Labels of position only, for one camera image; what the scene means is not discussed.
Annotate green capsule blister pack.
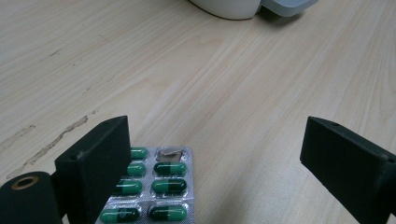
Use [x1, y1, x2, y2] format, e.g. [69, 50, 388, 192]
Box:
[94, 146, 196, 224]

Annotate white grey pedal trash can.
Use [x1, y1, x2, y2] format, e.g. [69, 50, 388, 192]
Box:
[188, 0, 319, 21]

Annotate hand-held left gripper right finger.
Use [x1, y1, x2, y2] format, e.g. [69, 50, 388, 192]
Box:
[299, 116, 396, 224]

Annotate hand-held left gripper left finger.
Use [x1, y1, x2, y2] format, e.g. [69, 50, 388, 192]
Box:
[54, 115, 133, 224]

